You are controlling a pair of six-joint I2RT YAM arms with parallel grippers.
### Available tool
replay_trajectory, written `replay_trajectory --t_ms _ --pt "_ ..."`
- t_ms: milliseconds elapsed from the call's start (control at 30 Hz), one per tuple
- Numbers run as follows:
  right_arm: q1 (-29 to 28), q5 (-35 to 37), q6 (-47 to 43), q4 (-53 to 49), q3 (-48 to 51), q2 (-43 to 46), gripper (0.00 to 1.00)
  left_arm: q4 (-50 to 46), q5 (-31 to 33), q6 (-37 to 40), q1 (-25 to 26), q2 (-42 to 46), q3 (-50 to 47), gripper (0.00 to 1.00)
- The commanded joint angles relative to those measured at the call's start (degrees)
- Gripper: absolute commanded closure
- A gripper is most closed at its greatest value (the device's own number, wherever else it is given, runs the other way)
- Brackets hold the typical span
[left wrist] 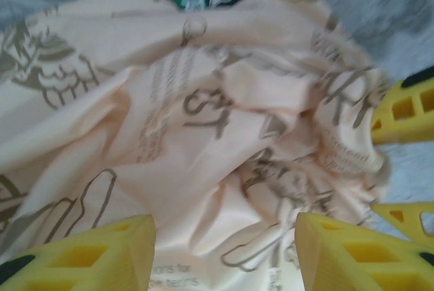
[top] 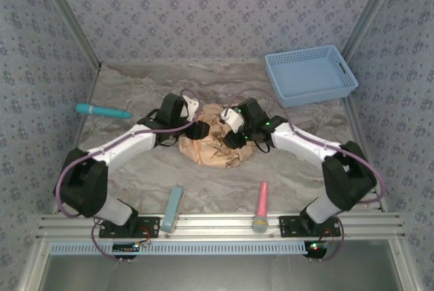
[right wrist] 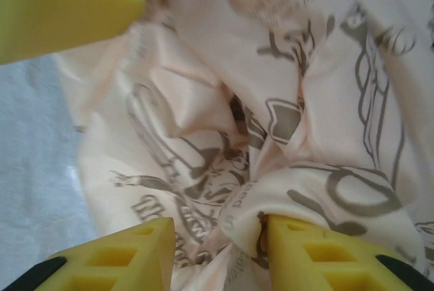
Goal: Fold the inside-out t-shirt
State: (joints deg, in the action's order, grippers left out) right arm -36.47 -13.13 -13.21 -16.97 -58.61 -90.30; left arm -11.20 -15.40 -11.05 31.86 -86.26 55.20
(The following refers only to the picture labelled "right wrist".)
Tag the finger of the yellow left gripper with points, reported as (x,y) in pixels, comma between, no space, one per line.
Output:
(61,6)

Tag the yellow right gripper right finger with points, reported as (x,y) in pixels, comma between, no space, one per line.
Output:
(322,260)

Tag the peach printed t-shirt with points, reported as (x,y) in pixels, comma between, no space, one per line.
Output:
(237,67)

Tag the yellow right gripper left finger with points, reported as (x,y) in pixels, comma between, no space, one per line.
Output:
(112,260)

